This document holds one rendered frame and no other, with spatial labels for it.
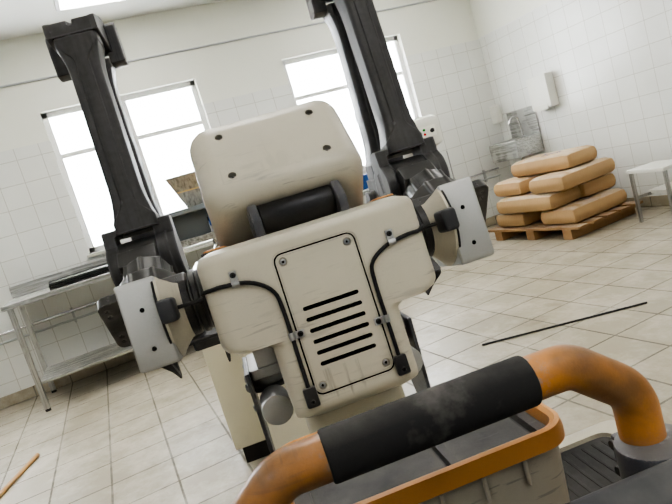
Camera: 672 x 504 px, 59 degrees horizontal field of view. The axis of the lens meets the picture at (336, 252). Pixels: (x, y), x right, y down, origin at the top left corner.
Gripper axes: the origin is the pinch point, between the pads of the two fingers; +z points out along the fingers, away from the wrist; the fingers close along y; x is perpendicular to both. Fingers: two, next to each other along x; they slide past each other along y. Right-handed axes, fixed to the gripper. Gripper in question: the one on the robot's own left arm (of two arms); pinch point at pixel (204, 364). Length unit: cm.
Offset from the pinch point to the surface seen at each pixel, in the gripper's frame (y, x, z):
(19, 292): 175, -383, 189
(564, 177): -292, -292, 187
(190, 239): 5, -139, 51
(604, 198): -329, -286, 218
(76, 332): 147, -372, 239
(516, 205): -268, -328, 226
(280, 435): -7, -44, 78
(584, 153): -326, -312, 184
